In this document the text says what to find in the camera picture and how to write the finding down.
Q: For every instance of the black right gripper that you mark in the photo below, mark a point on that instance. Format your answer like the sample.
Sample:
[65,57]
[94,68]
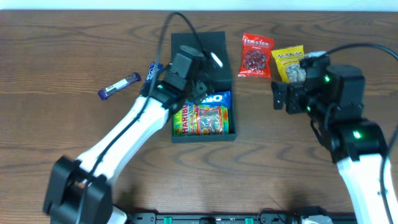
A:
[288,97]

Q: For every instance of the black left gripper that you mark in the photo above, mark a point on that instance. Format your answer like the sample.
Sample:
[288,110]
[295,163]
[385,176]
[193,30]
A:
[199,90]

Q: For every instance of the blue Oreo cookie pack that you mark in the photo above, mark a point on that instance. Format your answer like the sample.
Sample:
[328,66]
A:
[221,98]

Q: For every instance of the Haribo gummy candy bag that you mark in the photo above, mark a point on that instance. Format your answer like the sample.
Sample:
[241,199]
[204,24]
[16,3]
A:
[200,120]

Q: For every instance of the yellow candy bag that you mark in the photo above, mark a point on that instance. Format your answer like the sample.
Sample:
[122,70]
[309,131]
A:
[288,63]

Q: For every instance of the red candy bag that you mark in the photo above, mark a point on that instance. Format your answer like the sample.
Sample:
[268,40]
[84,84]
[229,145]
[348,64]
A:
[256,56]

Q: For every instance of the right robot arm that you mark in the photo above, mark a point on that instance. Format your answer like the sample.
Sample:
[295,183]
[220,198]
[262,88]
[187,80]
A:
[332,97]

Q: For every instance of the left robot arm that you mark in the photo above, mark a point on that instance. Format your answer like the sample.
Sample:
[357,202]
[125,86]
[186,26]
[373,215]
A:
[80,191]

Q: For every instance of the blue Eclipse mint pack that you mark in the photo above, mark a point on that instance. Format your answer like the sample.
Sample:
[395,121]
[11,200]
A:
[152,71]

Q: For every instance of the dark green gift box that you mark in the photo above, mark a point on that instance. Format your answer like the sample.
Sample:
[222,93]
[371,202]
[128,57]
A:
[220,78]

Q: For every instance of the purple white candy bar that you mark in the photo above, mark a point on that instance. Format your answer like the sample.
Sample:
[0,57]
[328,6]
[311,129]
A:
[105,93]

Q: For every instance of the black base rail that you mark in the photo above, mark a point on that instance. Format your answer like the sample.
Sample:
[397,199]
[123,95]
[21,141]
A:
[263,217]

